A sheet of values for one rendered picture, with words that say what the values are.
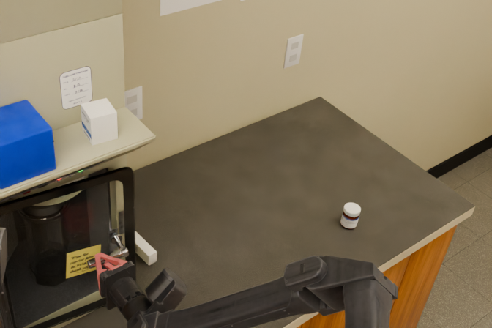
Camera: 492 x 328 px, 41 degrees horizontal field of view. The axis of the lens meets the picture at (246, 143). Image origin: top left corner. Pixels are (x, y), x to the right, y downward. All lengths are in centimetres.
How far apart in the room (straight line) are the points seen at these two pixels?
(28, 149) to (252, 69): 118
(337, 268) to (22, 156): 53
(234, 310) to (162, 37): 96
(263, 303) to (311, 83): 144
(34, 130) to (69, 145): 12
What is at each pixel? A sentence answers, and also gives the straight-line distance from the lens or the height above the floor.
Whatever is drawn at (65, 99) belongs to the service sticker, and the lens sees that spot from 124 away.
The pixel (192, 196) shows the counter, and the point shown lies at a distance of 196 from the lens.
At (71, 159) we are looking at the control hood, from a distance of 120.
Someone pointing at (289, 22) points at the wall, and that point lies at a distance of 219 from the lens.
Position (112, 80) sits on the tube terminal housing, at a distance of 127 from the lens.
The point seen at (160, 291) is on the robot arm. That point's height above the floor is 126.
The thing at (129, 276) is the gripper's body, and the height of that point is 122.
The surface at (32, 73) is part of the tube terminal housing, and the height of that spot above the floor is 164.
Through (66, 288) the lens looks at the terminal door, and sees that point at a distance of 152.
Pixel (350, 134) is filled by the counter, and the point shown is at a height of 94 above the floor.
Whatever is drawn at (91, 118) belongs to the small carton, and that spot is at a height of 157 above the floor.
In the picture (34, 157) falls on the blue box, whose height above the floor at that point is 155.
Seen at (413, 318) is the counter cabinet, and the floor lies 40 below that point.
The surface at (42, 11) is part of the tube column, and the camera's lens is 114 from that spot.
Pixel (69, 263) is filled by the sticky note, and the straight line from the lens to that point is 147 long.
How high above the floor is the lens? 227
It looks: 38 degrees down
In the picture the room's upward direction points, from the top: 7 degrees clockwise
